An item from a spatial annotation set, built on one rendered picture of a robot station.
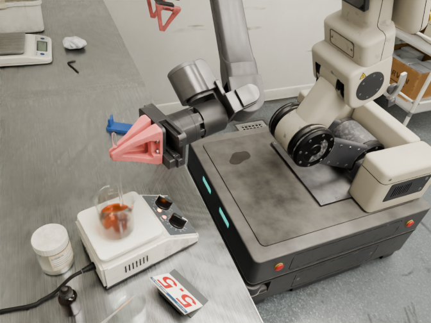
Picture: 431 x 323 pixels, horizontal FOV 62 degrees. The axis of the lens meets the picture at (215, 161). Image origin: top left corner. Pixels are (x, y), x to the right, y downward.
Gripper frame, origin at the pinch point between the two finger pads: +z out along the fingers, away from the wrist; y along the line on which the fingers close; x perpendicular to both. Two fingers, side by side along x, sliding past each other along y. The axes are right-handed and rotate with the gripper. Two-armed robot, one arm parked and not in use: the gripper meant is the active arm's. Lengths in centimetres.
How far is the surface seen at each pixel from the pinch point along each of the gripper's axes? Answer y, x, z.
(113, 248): 3.4, 17.0, 3.9
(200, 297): 16.0, 25.4, -5.9
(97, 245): 1.4, 17.0, 5.8
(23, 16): -109, 20, -16
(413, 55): -52, 62, -242
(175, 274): 9.5, 25.4, -4.8
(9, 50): -88, 22, -5
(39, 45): -91, 24, -15
